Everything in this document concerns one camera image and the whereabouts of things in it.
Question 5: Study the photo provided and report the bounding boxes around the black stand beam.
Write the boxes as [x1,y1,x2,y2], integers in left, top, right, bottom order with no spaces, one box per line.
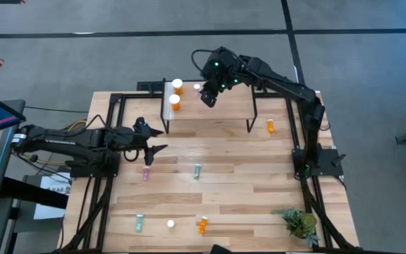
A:
[0,176,70,210]

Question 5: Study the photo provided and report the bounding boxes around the thin black floor cable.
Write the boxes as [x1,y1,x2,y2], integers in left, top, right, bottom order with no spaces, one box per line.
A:
[24,104,90,114]

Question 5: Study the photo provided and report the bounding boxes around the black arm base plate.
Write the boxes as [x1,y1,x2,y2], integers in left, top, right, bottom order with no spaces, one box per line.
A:
[292,147,347,177]
[64,155,121,179]

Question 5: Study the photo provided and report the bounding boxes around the black power strip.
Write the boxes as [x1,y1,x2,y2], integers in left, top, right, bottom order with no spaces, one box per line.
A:
[136,80,164,92]

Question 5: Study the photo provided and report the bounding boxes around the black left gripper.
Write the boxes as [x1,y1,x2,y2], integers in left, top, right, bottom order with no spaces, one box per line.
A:
[128,117,169,167]

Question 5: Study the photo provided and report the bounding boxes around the large orange medicine bottle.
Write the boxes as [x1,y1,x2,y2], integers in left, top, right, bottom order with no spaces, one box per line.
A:
[168,94,182,112]
[171,78,184,96]

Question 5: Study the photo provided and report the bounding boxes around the long orange medicine bottle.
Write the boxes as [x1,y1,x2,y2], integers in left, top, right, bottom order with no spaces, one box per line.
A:
[197,215,209,236]

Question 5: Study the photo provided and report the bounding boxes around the wooden shelf with black legs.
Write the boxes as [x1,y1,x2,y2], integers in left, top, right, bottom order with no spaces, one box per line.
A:
[159,76,259,135]

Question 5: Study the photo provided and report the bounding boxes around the yellow cable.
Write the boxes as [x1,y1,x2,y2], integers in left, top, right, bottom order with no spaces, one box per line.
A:
[67,119,88,133]

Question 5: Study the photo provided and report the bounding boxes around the green artificial succulent plant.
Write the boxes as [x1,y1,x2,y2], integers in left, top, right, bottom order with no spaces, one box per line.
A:
[271,207,320,248]

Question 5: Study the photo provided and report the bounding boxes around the white paper sheet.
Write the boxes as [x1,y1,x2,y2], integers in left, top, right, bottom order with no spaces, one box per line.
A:
[32,171,73,220]

